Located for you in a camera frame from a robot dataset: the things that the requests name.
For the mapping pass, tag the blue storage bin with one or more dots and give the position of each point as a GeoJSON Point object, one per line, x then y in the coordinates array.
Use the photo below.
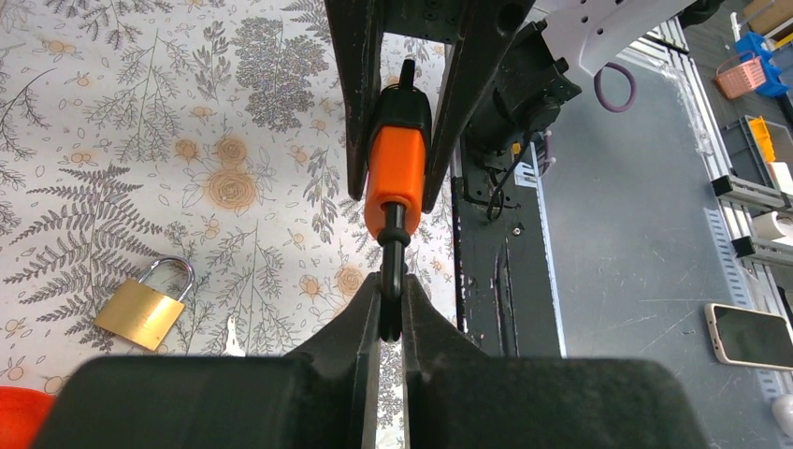
{"type": "Point", "coordinates": [751, 49]}

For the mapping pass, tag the floral patterned mat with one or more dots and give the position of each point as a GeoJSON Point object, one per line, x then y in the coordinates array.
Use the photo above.
{"type": "Point", "coordinates": [211, 130]}

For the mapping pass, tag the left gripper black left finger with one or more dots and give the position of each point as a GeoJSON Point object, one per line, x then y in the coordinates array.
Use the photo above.
{"type": "Point", "coordinates": [322, 394]}

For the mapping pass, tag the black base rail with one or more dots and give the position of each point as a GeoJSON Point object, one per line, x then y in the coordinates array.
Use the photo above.
{"type": "Point", "coordinates": [507, 300]}

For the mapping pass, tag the white smartphone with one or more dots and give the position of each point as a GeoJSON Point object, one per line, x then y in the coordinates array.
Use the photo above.
{"type": "Point", "coordinates": [743, 337]}

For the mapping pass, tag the brass padlock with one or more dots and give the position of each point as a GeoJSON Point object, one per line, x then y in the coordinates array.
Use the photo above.
{"type": "Point", "coordinates": [141, 314]}

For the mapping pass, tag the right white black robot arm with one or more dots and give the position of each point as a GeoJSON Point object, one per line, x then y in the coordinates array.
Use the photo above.
{"type": "Point", "coordinates": [584, 34]}

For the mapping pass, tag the small silver key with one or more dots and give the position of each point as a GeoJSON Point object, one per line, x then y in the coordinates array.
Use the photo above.
{"type": "Point", "coordinates": [232, 346]}

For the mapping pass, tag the pink plastic basket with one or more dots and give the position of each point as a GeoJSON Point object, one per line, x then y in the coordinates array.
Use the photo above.
{"type": "Point", "coordinates": [739, 75]}

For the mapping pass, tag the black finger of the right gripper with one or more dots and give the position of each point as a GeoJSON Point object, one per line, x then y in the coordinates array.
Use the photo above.
{"type": "Point", "coordinates": [356, 29]}
{"type": "Point", "coordinates": [485, 31]}

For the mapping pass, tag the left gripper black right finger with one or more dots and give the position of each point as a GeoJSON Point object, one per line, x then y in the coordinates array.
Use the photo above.
{"type": "Point", "coordinates": [457, 396]}

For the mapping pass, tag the orange t-shirt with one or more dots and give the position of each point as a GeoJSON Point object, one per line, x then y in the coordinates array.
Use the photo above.
{"type": "Point", "coordinates": [23, 412]}

